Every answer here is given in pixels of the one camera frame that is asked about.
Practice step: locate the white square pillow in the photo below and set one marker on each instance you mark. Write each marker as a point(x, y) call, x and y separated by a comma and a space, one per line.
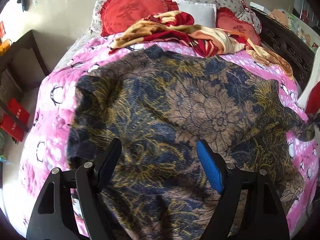
point(204, 14)

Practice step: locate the dark floral patterned garment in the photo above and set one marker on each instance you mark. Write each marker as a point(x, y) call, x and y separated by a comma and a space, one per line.
point(160, 104)

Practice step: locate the red gold crumpled blanket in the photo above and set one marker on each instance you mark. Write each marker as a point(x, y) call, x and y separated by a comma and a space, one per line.
point(179, 26)

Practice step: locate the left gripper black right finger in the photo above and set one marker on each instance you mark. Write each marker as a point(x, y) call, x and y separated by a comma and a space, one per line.
point(249, 206)

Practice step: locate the red box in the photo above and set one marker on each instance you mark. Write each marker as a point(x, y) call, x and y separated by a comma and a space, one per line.
point(18, 111)
point(8, 125)

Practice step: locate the dark wooden side table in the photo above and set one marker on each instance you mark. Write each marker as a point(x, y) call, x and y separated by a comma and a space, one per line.
point(22, 69)

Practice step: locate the dark carved wooden headboard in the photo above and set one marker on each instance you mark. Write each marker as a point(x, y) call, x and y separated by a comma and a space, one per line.
point(288, 45)

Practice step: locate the small red heart pillow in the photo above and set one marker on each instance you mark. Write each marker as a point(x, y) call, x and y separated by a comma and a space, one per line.
point(226, 20)

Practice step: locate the large red heart pillow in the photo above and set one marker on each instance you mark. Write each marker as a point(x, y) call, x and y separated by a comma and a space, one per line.
point(117, 15)

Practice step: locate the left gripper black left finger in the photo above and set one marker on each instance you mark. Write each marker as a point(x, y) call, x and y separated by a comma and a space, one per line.
point(68, 206)

